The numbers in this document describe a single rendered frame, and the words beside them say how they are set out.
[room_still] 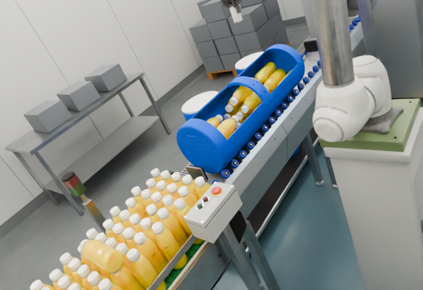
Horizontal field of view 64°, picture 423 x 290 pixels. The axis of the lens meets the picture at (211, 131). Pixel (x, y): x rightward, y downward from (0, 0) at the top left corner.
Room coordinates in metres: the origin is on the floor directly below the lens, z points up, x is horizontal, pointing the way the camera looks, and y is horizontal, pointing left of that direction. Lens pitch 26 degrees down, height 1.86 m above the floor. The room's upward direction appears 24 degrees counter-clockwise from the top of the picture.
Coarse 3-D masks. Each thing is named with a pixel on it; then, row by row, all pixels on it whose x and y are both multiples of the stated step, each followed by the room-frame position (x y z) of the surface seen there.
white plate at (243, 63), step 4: (260, 52) 2.57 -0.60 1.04; (248, 56) 2.61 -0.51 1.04; (252, 56) 2.56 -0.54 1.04; (256, 56) 2.53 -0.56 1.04; (240, 60) 2.59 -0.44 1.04; (244, 60) 2.55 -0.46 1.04; (248, 60) 2.51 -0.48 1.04; (252, 60) 2.47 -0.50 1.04; (236, 64) 2.55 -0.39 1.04; (240, 64) 2.50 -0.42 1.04; (244, 64) 2.46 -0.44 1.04; (248, 64) 2.43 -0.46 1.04; (236, 68) 2.48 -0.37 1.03; (240, 68) 2.42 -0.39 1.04; (244, 68) 2.39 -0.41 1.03
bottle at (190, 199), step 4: (188, 192) 1.14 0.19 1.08; (192, 192) 1.16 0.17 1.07; (184, 196) 1.14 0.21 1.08; (188, 196) 1.13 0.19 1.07; (192, 196) 1.14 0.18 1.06; (184, 200) 1.13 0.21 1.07; (188, 200) 1.13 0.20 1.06; (192, 200) 1.13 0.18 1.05; (196, 200) 1.14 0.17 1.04; (192, 204) 1.12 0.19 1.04
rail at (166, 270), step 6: (192, 234) 1.03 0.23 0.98; (186, 240) 1.01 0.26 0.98; (192, 240) 1.02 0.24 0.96; (186, 246) 1.00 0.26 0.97; (180, 252) 0.97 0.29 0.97; (174, 258) 0.95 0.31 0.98; (180, 258) 0.97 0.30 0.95; (168, 264) 0.93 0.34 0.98; (174, 264) 0.95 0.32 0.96; (162, 270) 0.92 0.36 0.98; (168, 270) 0.92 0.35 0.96; (162, 276) 0.91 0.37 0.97; (156, 282) 0.89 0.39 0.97; (150, 288) 0.87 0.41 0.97; (156, 288) 0.88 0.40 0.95
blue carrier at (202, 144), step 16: (272, 48) 1.93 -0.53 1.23; (288, 48) 1.89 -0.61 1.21; (256, 64) 2.00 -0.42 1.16; (288, 64) 1.93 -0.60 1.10; (304, 64) 1.86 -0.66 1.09; (240, 80) 1.67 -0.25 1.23; (288, 80) 1.73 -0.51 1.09; (224, 96) 1.77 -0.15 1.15; (272, 96) 1.61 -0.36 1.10; (208, 112) 1.68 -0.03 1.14; (224, 112) 1.76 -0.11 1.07; (256, 112) 1.51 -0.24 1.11; (272, 112) 1.63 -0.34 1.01; (192, 128) 1.39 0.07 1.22; (208, 128) 1.37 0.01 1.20; (240, 128) 1.42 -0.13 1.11; (256, 128) 1.51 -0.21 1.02; (192, 144) 1.43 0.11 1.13; (208, 144) 1.34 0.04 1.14; (224, 144) 1.33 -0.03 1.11; (240, 144) 1.40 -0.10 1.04; (192, 160) 1.48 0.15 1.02; (208, 160) 1.38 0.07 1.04; (224, 160) 1.31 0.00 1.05
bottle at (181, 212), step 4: (184, 204) 1.08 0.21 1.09; (188, 204) 1.09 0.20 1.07; (176, 208) 1.08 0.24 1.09; (180, 208) 1.07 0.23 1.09; (184, 208) 1.07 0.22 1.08; (188, 208) 1.07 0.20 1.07; (176, 212) 1.08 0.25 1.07; (180, 212) 1.06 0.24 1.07; (184, 212) 1.06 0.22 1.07; (180, 216) 1.06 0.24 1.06; (180, 220) 1.06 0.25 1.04; (184, 220) 1.05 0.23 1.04; (184, 224) 1.05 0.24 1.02; (184, 228) 1.06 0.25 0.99; (188, 228) 1.05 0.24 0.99; (188, 232) 1.06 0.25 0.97; (188, 236) 1.07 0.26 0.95; (196, 240) 1.05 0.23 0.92; (200, 240) 1.05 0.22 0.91
